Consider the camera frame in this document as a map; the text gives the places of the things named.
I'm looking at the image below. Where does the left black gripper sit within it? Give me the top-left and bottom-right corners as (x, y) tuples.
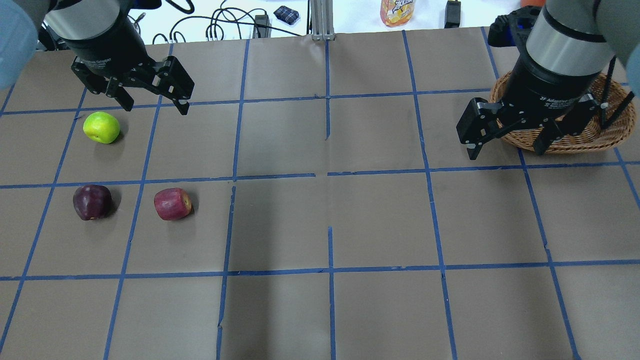
(70, 20), (195, 116)

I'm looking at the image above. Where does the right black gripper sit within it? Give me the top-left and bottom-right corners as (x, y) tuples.
(455, 53), (601, 160)

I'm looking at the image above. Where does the green apple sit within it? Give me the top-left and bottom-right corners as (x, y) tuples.
(82, 111), (121, 144)

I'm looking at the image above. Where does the dark red apple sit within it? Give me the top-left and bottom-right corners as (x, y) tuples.
(72, 184), (113, 221)

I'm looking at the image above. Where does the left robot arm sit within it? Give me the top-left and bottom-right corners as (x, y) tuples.
(0, 0), (195, 116)

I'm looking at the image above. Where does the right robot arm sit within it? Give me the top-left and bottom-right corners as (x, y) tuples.
(455, 0), (640, 160)

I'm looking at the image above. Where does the wicker basket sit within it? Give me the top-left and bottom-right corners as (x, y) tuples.
(489, 71), (638, 154)

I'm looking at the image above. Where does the black box on table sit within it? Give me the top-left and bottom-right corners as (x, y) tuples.
(443, 0), (462, 28)

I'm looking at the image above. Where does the black power adapter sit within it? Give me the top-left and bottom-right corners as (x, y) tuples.
(252, 14), (271, 39)

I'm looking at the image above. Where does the dark blue checked pouch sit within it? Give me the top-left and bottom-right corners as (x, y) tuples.
(273, 6), (300, 26)

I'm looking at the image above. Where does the orange snack bag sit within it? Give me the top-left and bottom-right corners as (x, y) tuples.
(379, 0), (416, 28)

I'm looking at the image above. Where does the black cable bundle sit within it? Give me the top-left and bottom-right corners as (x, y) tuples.
(152, 0), (303, 45)

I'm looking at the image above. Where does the aluminium frame post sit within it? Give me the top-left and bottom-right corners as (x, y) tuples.
(308, 0), (336, 41)

